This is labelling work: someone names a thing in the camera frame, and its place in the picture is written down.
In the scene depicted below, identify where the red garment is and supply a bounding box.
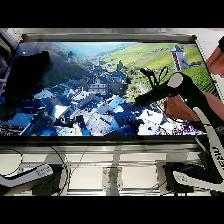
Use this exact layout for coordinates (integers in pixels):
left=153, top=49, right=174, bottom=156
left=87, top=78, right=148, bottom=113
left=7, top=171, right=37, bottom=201
left=162, top=91, right=224, bottom=129
left=206, top=46, right=224, bottom=78

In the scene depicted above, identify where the black cable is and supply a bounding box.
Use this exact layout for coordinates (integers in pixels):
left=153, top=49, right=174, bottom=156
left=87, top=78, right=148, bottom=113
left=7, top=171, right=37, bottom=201
left=49, top=145, right=72, bottom=196
left=156, top=65, right=170, bottom=86
left=0, top=147, right=24, bottom=178

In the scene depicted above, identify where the silver frame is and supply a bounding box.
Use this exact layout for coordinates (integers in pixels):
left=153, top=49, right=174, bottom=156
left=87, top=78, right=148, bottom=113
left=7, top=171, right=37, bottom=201
left=0, top=135, right=224, bottom=197

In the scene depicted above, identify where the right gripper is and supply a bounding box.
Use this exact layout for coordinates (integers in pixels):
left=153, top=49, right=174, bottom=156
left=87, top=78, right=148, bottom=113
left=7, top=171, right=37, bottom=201
left=134, top=89, right=162, bottom=108

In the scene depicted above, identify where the black garment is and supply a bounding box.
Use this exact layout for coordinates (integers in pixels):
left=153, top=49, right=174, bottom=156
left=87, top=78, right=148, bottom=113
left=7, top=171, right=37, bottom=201
left=0, top=49, right=52, bottom=123

